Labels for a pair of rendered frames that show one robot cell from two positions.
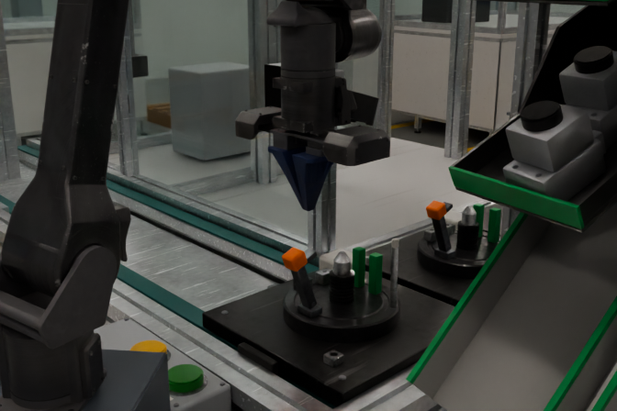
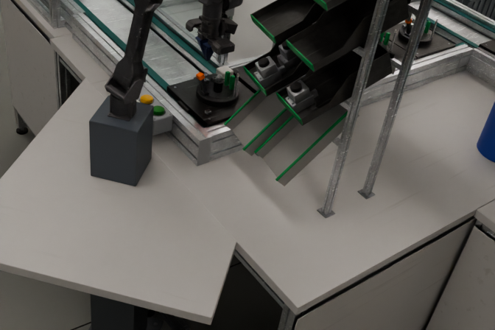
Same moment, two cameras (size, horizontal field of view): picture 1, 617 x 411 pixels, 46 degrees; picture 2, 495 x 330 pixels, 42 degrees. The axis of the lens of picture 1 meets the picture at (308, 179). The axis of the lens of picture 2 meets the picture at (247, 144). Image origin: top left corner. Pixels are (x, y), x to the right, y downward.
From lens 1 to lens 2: 1.25 m
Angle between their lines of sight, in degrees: 21
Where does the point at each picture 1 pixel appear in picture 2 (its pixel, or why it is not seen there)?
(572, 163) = (269, 76)
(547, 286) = (272, 104)
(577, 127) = (271, 68)
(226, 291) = (178, 73)
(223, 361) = (171, 105)
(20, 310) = (118, 93)
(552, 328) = (268, 116)
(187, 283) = (163, 67)
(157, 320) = (150, 85)
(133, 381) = (144, 113)
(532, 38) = not seen: hidden behind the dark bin
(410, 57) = not seen: outside the picture
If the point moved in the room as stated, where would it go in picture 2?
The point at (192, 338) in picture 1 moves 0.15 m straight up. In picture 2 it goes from (162, 95) to (164, 55)
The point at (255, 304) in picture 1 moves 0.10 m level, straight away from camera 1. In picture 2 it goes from (187, 85) to (190, 70)
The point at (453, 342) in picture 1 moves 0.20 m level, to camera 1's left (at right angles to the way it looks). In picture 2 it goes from (240, 115) to (174, 104)
